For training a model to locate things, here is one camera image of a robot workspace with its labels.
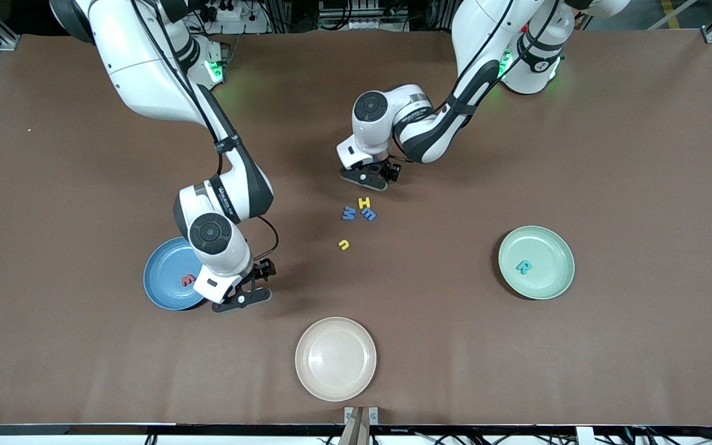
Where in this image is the blue round plate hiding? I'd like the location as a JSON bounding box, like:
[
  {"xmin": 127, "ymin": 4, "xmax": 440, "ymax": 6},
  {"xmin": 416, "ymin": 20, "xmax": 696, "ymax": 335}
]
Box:
[{"xmin": 143, "ymin": 237, "xmax": 208, "ymax": 311}]

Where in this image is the beige round plate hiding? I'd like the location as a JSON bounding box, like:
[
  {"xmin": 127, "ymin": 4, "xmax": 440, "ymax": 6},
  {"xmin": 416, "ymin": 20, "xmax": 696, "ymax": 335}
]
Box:
[{"xmin": 295, "ymin": 317, "xmax": 378, "ymax": 402}]

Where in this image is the metal equipment rack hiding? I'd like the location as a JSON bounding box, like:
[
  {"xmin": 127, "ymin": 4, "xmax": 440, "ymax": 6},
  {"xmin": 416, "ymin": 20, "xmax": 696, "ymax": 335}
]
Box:
[{"xmin": 318, "ymin": 0, "xmax": 412, "ymax": 33}]

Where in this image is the pale green round plate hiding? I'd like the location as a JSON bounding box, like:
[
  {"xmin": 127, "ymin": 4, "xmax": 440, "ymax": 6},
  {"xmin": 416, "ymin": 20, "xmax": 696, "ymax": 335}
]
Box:
[{"xmin": 498, "ymin": 226, "xmax": 576, "ymax": 301}]

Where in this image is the brown wooden slat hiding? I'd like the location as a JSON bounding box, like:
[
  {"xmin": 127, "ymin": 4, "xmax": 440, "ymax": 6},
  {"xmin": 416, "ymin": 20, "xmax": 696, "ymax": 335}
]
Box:
[{"xmin": 339, "ymin": 408, "xmax": 370, "ymax": 445}]

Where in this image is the white power strip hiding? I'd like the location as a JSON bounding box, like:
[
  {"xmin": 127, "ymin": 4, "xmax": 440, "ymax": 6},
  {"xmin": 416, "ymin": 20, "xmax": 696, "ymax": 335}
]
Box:
[{"xmin": 198, "ymin": 0, "xmax": 270, "ymax": 35}]

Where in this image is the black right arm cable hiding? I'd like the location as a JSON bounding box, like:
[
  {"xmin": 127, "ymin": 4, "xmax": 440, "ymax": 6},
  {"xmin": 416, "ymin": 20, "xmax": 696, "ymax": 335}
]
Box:
[{"xmin": 254, "ymin": 214, "xmax": 280, "ymax": 263}]

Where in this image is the metal table edge bracket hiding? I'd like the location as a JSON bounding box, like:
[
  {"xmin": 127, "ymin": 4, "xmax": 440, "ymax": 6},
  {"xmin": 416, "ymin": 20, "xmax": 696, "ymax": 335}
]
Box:
[{"xmin": 344, "ymin": 406, "xmax": 379, "ymax": 427}]

